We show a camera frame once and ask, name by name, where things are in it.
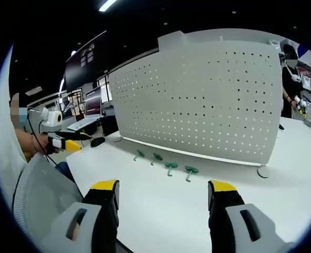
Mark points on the small black object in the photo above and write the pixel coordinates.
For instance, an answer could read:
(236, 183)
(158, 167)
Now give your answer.
(281, 127)

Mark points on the white laptop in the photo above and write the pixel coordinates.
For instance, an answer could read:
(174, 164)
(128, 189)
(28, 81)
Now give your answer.
(83, 123)

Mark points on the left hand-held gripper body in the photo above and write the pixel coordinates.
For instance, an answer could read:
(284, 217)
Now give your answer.
(51, 117)

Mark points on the green hook assembly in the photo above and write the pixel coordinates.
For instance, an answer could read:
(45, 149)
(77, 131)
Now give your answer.
(140, 153)
(157, 156)
(171, 165)
(192, 169)

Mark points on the person's leg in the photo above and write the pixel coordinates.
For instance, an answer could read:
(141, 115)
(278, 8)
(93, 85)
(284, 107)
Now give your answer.
(66, 171)

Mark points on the large black wall screen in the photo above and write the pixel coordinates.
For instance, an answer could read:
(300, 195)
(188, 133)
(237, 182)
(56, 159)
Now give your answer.
(87, 63)

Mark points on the person's left hand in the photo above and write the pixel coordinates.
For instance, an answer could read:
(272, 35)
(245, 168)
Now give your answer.
(41, 143)

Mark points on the ceiling light strip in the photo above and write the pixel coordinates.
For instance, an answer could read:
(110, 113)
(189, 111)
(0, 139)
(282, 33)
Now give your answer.
(107, 5)

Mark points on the white perforated mounting plate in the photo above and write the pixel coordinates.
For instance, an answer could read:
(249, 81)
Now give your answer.
(197, 100)

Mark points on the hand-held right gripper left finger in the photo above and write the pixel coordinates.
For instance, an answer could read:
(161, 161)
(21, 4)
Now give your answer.
(92, 226)

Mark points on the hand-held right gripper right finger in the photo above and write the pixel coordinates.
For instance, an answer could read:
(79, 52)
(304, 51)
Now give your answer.
(232, 226)

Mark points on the computer monitor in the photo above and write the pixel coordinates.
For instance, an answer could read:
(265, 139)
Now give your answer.
(93, 102)

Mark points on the grey mesh office chair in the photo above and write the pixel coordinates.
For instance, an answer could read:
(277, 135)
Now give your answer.
(44, 189)

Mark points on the black computer mouse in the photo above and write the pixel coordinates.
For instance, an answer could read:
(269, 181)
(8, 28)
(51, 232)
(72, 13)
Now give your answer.
(97, 141)

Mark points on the black box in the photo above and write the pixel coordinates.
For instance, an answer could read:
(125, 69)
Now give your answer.
(110, 126)

